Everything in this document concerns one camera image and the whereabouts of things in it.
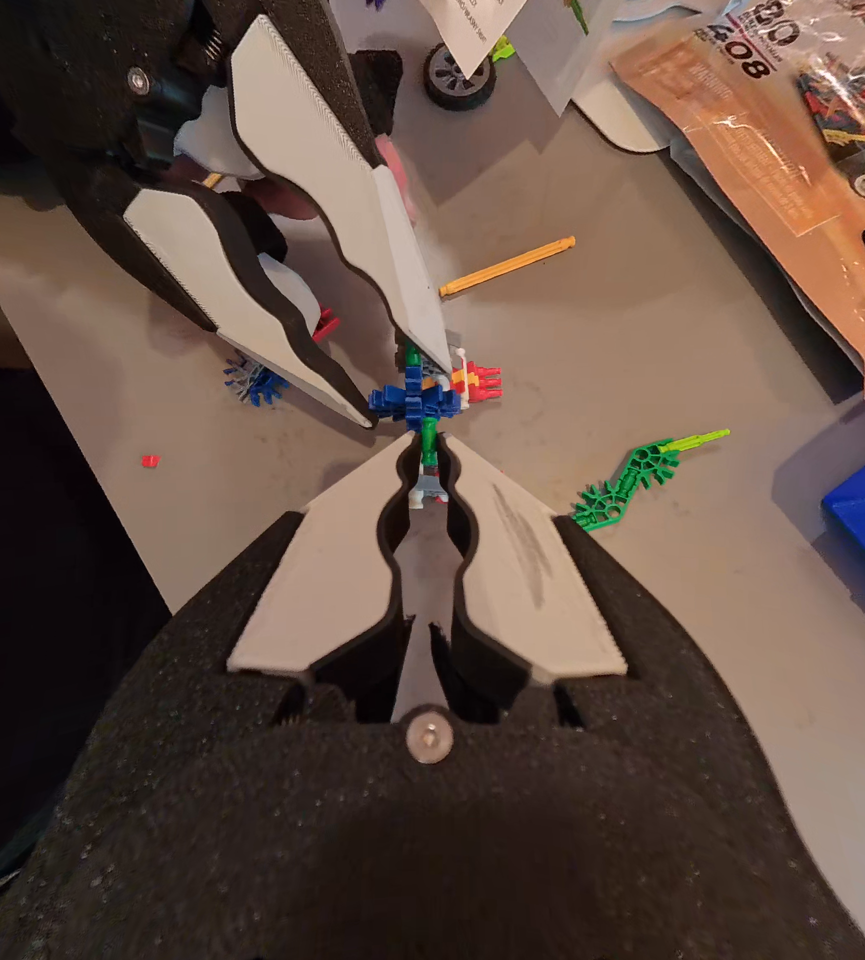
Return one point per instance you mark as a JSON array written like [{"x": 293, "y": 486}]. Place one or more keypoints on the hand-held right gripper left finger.
[{"x": 320, "y": 592}]

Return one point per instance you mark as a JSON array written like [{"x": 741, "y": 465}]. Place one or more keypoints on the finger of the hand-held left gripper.
[
  {"x": 327, "y": 172},
  {"x": 207, "y": 270}
]

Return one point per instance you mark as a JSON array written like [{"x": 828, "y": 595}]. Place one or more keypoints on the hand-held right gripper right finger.
[{"x": 537, "y": 592}]

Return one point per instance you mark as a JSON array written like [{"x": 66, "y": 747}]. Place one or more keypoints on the green short rod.
[
  {"x": 412, "y": 354},
  {"x": 429, "y": 439}
]

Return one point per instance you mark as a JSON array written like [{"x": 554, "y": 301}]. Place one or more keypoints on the multicoloured construction toy model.
[{"x": 410, "y": 401}]

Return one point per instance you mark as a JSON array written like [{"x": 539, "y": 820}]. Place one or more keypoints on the person's left hand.
[{"x": 395, "y": 176}]

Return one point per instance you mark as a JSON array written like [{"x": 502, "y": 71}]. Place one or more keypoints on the blue and grey snowflake connectors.
[{"x": 256, "y": 382}]

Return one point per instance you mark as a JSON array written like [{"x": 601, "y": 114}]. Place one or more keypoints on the red fan connector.
[{"x": 325, "y": 324}]

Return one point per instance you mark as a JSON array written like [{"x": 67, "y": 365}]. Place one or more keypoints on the black toy wheel assembly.
[{"x": 459, "y": 75}]

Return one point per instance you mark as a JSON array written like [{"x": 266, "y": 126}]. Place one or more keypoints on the long yellow rod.
[{"x": 507, "y": 266}]

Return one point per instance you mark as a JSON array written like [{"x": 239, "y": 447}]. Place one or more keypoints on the white instruction booklet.
[{"x": 567, "y": 52}]

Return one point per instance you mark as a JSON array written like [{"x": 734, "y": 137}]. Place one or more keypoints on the person's dark pants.
[{"x": 27, "y": 637}]

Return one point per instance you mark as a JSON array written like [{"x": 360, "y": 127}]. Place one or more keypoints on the orange toy package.
[{"x": 762, "y": 150}]

